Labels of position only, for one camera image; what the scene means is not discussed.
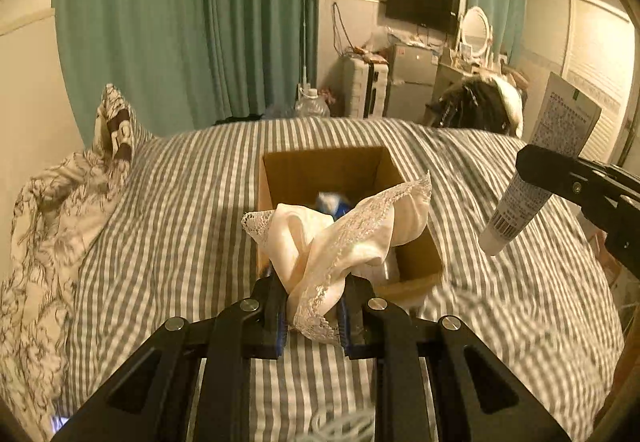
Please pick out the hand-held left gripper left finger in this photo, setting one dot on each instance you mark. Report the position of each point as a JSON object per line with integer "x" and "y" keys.
{"x": 278, "y": 322}

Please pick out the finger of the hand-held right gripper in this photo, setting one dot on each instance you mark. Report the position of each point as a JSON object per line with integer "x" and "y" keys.
{"x": 555, "y": 171}

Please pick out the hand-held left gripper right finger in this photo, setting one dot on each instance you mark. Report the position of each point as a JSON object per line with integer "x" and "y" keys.
{"x": 345, "y": 322}

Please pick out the white squeeze tube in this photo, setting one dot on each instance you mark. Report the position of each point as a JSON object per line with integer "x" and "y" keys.
{"x": 555, "y": 121}

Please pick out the cream lace-trimmed cloth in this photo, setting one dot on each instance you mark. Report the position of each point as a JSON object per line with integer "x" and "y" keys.
{"x": 320, "y": 242}

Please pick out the cardboard box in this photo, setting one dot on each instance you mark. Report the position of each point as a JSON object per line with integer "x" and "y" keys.
{"x": 300, "y": 174}

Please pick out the black and white clothes pile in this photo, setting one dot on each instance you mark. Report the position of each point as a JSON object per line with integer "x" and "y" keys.
{"x": 475, "y": 106}

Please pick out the white wardrobe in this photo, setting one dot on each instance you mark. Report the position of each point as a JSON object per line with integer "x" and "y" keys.
{"x": 585, "y": 61}

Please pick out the blue and white packet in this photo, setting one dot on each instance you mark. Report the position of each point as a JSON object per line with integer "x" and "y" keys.
{"x": 332, "y": 204}

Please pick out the grey striped bed sheet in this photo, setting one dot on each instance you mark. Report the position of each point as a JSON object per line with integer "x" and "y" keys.
{"x": 190, "y": 222}

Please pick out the dressing table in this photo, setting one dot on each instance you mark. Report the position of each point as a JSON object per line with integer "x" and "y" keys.
{"x": 457, "y": 76}

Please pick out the white oval vanity mirror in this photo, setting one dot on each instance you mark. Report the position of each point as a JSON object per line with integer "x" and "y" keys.
{"x": 474, "y": 29}

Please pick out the silver mini fridge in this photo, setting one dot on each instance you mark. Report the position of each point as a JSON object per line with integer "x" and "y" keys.
{"x": 410, "y": 81}

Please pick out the white hard-shell suitcase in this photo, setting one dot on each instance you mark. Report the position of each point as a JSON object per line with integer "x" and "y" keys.
{"x": 362, "y": 89}

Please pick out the clear plastic water jug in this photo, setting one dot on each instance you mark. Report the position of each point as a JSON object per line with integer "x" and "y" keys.
{"x": 311, "y": 104}

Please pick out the floral patterned quilt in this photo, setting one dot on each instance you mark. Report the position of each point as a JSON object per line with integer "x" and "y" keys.
{"x": 45, "y": 232}

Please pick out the black wall television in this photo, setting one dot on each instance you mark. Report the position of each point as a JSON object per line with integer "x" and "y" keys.
{"x": 422, "y": 4}

